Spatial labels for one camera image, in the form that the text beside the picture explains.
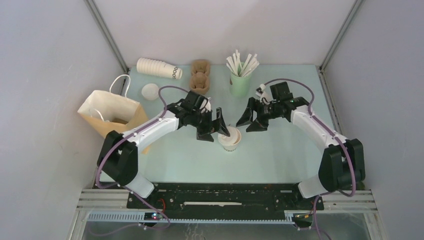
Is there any aluminium frame post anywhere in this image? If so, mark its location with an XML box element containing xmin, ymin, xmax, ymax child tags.
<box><xmin>83</xmin><ymin>0</ymin><xmax>130</xmax><ymax>74</ymax></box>
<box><xmin>319</xmin><ymin>0</ymin><xmax>366</xmax><ymax>73</ymax></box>

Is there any single white paper cup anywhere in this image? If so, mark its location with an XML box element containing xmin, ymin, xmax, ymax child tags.
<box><xmin>217</xmin><ymin>126</ymin><xmax>242</xmax><ymax>153</ymax></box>

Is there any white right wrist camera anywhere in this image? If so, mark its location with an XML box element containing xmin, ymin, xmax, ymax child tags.
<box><xmin>255</xmin><ymin>84</ymin><xmax>272</xmax><ymax>105</ymax></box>

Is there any aluminium frame post left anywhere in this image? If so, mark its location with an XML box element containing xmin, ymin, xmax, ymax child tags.
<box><xmin>83</xmin><ymin>0</ymin><xmax>130</xmax><ymax>74</ymax></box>

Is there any green straw holder cup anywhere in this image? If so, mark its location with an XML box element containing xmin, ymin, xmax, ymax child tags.
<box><xmin>229</xmin><ymin>71</ymin><xmax>252</xmax><ymax>98</ymax></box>

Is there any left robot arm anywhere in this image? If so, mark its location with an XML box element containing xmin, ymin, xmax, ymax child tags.
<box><xmin>97</xmin><ymin>91</ymin><xmax>230</xmax><ymax>208</ymax></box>

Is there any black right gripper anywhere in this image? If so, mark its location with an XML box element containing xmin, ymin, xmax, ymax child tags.
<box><xmin>235</xmin><ymin>97</ymin><xmax>279</xmax><ymax>133</ymax></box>

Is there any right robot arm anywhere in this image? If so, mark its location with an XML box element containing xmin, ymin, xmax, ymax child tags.
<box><xmin>236</xmin><ymin>78</ymin><xmax>366</xmax><ymax>209</ymax></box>

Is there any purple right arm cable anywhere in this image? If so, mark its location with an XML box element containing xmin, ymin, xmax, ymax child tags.
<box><xmin>263</xmin><ymin>78</ymin><xmax>357</xmax><ymax>240</ymax></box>

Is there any stack of white paper cups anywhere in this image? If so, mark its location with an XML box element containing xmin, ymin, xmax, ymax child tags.
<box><xmin>136</xmin><ymin>57</ymin><xmax>183</xmax><ymax>80</ymax></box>

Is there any bundle of white wrapped straws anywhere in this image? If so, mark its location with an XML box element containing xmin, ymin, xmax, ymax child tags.
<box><xmin>226</xmin><ymin>49</ymin><xmax>260</xmax><ymax>78</ymax></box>

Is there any aluminium frame post right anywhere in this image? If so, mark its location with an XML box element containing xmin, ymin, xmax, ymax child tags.
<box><xmin>319</xmin><ymin>0</ymin><xmax>366</xmax><ymax>73</ymax></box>

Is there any brown paper bag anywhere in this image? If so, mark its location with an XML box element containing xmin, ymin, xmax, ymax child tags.
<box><xmin>77</xmin><ymin>84</ymin><xmax>149</xmax><ymax>138</ymax></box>

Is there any single white cup lid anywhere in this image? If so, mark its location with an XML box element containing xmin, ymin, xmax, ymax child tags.
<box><xmin>220</xmin><ymin>126</ymin><xmax>242</xmax><ymax>148</ymax></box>

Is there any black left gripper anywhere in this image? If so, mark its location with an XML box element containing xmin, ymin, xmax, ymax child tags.
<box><xmin>189</xmin><ymin>107</ymin><xmax>229</xmax><ymax>142</ymax></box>

